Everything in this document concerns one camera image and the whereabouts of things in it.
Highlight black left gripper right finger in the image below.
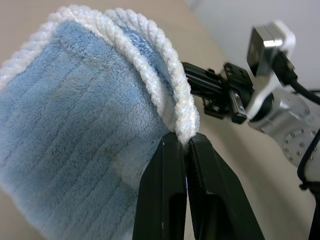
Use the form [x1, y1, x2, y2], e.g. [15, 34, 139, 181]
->
[186, 132, 266, 240]

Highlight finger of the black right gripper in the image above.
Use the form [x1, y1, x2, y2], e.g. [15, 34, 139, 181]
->
[188, 79, 230, 100]
[181, 61, 224, 85]

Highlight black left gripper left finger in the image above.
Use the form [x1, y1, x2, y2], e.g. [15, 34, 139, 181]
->
[131, 131, 188, 240]

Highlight light blue towel white trim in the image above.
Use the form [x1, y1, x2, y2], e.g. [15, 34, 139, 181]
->
[0, 4, 202, 240]

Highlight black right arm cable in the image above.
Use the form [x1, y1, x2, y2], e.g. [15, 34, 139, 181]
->
[273, 49, 320, 240]

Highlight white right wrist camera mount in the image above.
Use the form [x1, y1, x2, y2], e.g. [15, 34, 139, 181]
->
[246, 20, 297, 121]

